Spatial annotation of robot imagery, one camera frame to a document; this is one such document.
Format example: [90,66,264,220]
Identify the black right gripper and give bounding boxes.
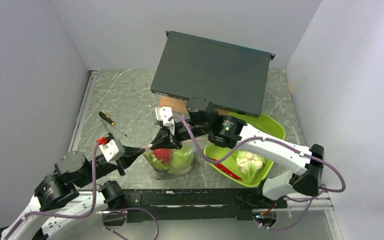
[151,118,211,150]

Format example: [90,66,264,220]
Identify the red tomato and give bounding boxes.
[152,148,174,164]

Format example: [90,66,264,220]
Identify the clear zip top bag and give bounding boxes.
[142,140,202,181]

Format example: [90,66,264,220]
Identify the green celery stalks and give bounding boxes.
[143,152,171,175]

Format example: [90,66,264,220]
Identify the green cabbage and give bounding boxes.
[169,146,195,170]

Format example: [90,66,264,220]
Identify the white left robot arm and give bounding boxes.
[0,145,145,240]

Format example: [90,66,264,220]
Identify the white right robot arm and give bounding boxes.
[150,97,323,208]

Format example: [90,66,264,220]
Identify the black yellow screwdriver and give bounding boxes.
[98,111,128,137]
[97,120,114,145]

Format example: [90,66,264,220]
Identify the wooden block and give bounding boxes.
[157,96,229,122]

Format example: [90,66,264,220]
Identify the long red chili pepper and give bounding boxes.
[212,160,244,182]

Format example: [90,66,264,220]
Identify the white cauliflower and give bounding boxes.
[231,150,265,182]

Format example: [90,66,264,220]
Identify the dark rack server chassis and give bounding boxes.
[150,30,275,118]

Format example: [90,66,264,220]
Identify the green plastic tray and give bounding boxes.
[210,112,286,188]

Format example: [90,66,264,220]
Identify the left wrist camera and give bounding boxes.
[96,139,125,162]

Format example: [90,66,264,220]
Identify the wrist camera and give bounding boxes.
[96,139,125,162]
[153,106,175,135]

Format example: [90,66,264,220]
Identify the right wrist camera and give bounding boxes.
[153,106,175,135]

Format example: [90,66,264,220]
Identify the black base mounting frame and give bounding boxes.
[109,188,287,223]

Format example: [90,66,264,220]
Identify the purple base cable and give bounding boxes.
[101,207,161,240]

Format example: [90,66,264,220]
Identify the aluminium rail left edge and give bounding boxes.
[67,70,99,153]

